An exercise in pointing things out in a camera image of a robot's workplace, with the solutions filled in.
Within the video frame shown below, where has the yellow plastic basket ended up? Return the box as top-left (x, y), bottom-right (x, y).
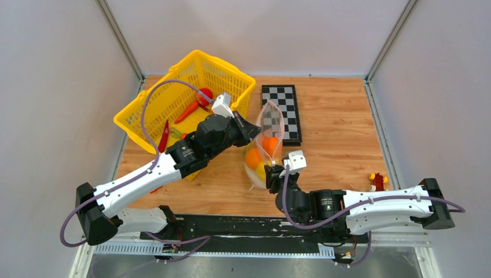
top-left (113, 50), bottom-right (257, 182)

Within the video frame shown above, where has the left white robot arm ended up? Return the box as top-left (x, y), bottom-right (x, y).
top-left (75, 111), bottom-right (262, 246)

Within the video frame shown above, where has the clear zip top bag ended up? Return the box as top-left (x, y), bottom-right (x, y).
top-left (243, 100), bottom-right (285, 189)

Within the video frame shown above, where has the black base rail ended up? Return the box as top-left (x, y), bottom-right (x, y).
top-left (95, 214), bottom-right (369, 264)

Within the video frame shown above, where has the black white checkerboard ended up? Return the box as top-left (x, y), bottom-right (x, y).
top-left (261, 85), bottom-right (302, 147)

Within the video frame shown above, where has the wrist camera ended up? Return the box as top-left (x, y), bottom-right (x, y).
top-left (283, 150), bottom-right (307, 174)
top-left (211, 92), bottom-right (234, 118)

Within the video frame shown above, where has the yellow lemon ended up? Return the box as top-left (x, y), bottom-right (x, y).
top-left (255, 161), bottom-right (272, 181)

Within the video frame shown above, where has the red apple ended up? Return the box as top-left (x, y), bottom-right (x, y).
top-left (197, 87), bottom-right (214, 106)

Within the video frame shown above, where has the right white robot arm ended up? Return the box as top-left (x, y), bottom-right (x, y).
top-left (265, 165), bottom-right (465, 242)

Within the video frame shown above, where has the red chili pepper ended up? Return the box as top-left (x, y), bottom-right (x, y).
top-left (157, 120), bottom-right (169, 153)

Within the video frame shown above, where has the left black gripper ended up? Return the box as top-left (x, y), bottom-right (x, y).
top-left (208, 111), bottom-right (263, 160)

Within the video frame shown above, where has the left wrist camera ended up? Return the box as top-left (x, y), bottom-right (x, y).
top-left (211, 92), bottom-right (234, 118)

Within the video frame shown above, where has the red yellow toy on table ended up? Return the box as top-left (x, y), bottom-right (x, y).
top-left (368, 173), bottom-right (389, 192)

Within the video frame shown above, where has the green vegetable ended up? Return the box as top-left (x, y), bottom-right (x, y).
top-left (169, 127), bottom-right (186, 139)

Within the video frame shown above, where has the small orange item on table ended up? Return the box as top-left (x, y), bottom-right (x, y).
top-left (150, 186), bottom-right (162, 194)

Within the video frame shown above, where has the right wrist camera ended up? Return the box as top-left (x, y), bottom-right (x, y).
top-left (283, 150), bottom-right (307, 174)

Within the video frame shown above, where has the orange tangerine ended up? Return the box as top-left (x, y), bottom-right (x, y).
top-left (244, 148), bottom-right (262, 171)
top-left (262, 137), bottom-right (278, 157)

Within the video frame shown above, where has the orange carrot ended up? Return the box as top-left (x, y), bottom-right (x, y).
top-left (174, 100), bottom-right (200, 124)

